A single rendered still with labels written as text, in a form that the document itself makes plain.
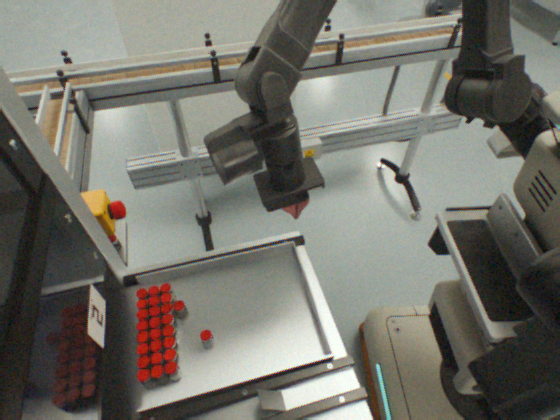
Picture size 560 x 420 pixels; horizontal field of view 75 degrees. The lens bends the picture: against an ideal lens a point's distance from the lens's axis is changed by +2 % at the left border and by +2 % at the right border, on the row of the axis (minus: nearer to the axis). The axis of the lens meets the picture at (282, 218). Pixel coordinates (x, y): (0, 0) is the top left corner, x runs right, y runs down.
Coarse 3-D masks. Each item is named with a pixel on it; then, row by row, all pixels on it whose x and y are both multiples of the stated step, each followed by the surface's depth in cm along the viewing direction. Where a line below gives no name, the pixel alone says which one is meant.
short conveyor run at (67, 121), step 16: (48, 96) 110; (64, 96) 107; (80, 96) 114; (48, 112) 109; (64, 112) 102; (80, 112) 105; (48, 128) 104; (64, 128) 99; (80, 128) 105; (64, 144) 99; (80, 144) 102; (64, 160) 95; (80, 160) 99; (80, 176) 96; (80, 192) 94
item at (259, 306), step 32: (224, 256) 78; (256, 256) 80; (288, 256) 81; (192, 288) 76; (224, 288) 76; (256, 288) 76; (288, 288) 76; (192, 320) 72; (224, 320) 72; (256, 320) 72; (288, 320) 72; (320, 320) 68; (192, 352) 68; (224, 352) 68; (256, 352) 68; (288, 352) 68; (320, 352) 68; (192, 384) 64; (224, 384) 61
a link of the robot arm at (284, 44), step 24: (288, 0) 42; (312, 0) 42; (336, 0) 43; (288, 24) 42; (312, 24) 43; (264, 48) 42; (288, 48) 43; (312, 48) 44; (240, 72) 46; (264, 72) 43; (288, 72) 44; (240, 96) 48
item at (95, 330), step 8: (96, 296) 59; (96, 304) 58; (104, 304) 62; (96, 312) 58; (104, 312) 61; (88, 320) 54; (96, 320) 57; (104, 320) 60; (88, 328) 53; (96, 328) 56; (96, 336) 56
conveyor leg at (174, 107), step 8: (168, 104) 134; (176, 104) 135; (176, 112) 137; (176, 120) 139; (176, 128) 142; (184, 128) 144; (176, 136) 146; (184, 136) 146; (184, 144) 149; (184, 152) 152; (192, 184) 166; (192, 192) 171; (200, 192) 172; (200, 200) 175; (200, 208) 179; (200, 216) 184
